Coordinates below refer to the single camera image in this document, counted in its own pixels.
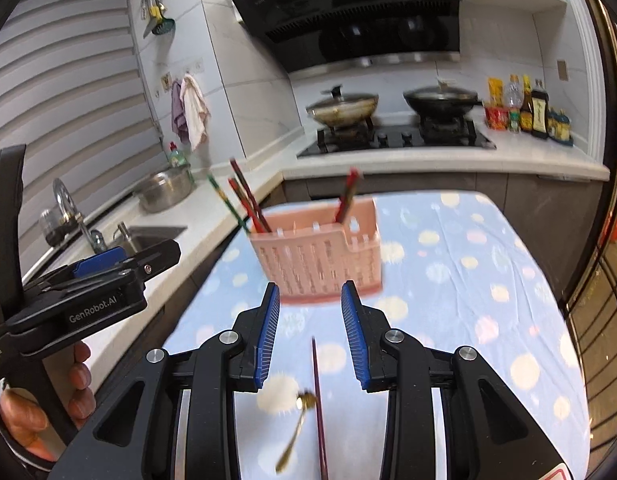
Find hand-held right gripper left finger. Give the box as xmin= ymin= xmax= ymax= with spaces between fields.
xmin=63 ymin=282 xmax=282 ymax=480

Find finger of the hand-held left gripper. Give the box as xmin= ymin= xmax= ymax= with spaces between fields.
xmin=71 ymin=246 xmax=135 ymax=279
xmin=121 ymin=238 xmax=182 ymax=282

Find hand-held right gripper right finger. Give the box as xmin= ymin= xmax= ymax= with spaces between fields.
xmin=341 ymin=280 xmax=569 ymax=480

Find gold flower spoon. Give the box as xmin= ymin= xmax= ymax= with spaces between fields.
xmin=275 ymin=390 xmax=318 ymax=474

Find purple chopstick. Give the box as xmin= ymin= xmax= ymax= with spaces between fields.
xmin=311 ymin=337 xmax=332 ymax=480

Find pink perforated utensil holder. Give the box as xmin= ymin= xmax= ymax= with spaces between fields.
xmin=250 ymin=197 xmax=384 ymax=306

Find green chopstick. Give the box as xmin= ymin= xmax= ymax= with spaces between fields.
xmin=207 ymin=174 xmax=251 ymax=234

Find dark red chopstick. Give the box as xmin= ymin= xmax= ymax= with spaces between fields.
xmin=230 ymin=158 xmax=270 ymax=234

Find person's left hand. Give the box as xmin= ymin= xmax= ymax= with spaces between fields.
xmin=0 ymin=341 xmax=98 ymax=462

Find sink soap pump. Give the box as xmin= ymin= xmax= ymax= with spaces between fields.
xmin=113 ymin=220 xmax=134 ymax=251

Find steel pot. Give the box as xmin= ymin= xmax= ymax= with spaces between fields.
xmin=133 ymin=167 xmax=194 ymax=214

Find chrome faucet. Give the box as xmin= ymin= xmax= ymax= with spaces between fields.
xmin=52 ymin=177 xmax=107 ymax=256

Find green dish soap bottle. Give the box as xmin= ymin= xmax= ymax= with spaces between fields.
xmin=168 ymin=141 xmax=192 ymax=171

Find blue spotted tablecloth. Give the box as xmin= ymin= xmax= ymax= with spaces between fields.
xmin=153 ymin=189 xmax=590 ymax=480

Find purple hanging cloth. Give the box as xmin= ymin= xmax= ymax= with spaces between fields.
xmin=169 ymin=79 xmax=190 ymax=144

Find white hanging towel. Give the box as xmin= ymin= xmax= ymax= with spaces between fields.
xmin=180 ymin=73 xmax=212 ymax=151

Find grey window blind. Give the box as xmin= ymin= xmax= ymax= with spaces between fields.
xmin=0 ymin=0 xmax=162 ymax=241

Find black gas stove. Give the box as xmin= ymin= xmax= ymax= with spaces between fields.
xmin=296 ymin=118 xmax=498 ymax=160

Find green skimmer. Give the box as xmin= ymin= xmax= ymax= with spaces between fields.
xmin=150 ymin=0 xmax=176 ymax=37

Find cream frying pan with lid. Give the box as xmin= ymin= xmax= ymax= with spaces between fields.
xmin=305 ymin=85 xmax=380 ymax=129

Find black grid glass door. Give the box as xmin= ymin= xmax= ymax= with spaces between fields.
xmin=563 ymin=237 xmax=617 ymax=463

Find black wok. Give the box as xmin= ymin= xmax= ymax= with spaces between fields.
xmin=401 ymin=79 xmax=484 ymax=120

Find red seasoning package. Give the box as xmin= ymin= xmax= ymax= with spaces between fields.
xmin=483 ymin=102 xmax=512 ymax=131

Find clear bottle green label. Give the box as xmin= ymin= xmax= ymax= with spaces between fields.
xmin=505 ymin=73 xmax=522 ymax=134

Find yellow seasoning packet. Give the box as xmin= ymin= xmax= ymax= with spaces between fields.
xmin=487 ymin=77 xmax=507 ymax=109

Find brown sauce bottle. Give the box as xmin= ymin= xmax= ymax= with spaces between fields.
xmin=519 ymin=74 xmax=535 ymax=134

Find dark soy sauce bottle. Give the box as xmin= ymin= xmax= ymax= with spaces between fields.
xmin=530 ymin=78 xmax=552 ymax=140

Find small seasoning jars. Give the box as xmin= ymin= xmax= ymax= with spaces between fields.
xmin=547 ymin=108 xmax=574 ymax=146

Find black range hood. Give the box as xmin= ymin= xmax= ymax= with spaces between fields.
xmin=220 ymin=0 xmax=462 ymax=74

